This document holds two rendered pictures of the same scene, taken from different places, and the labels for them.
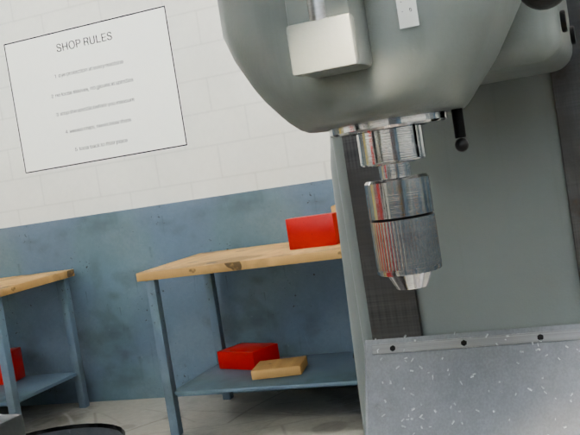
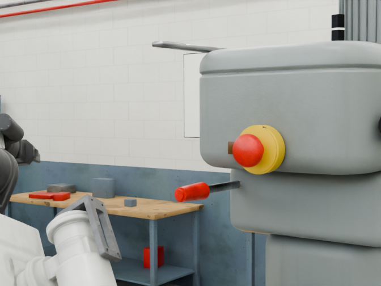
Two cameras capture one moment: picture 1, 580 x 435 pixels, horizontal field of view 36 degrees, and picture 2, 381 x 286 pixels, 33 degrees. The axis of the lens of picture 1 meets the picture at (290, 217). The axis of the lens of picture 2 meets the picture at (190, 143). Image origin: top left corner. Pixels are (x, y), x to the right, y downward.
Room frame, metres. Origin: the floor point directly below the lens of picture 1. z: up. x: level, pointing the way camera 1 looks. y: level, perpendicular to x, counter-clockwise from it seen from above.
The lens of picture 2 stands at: (-0.34, -0.12, 1.81)
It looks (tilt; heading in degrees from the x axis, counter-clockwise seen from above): 3 degrees down; 15
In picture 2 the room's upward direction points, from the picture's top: straight up
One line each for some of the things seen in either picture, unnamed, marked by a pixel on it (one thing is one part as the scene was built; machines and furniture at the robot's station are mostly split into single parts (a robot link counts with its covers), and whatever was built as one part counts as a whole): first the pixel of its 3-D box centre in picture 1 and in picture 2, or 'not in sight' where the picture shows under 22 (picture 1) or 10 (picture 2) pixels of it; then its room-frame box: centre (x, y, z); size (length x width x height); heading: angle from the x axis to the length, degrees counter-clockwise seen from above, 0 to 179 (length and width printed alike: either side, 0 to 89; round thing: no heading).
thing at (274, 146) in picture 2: not in sight; (260, 149); (0.43, 0.00, 1.76); 0.06 x 0.02 x 0.06; 69
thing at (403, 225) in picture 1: (404, 230); not in sight; (0.64, -0.08, 1.23); 0.05 x 0.05 x 0.06
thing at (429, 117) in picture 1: (387, 123); not in sight; (0.64, -0.08, 1.31); 0.09 x 0.09 x 0.01
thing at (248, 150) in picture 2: not in sight; (250, 150); (0.41, 0.01, 1.76); 0.04 x 0.03 x 0.04; 69
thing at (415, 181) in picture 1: (397, 184); not in sight; (0.64, -0.08, 1.26); 0.05 x 0.05 x 0.01
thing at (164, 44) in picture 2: not in sight; (212, 50); (0.54, 0.09, 1.89); 0.24 x 0.04 x 0.01; 158
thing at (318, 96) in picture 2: not in sight; (341, 108); (0.66, -0.09, 1.81); 0.47 x 0.26 x 0.16; 159
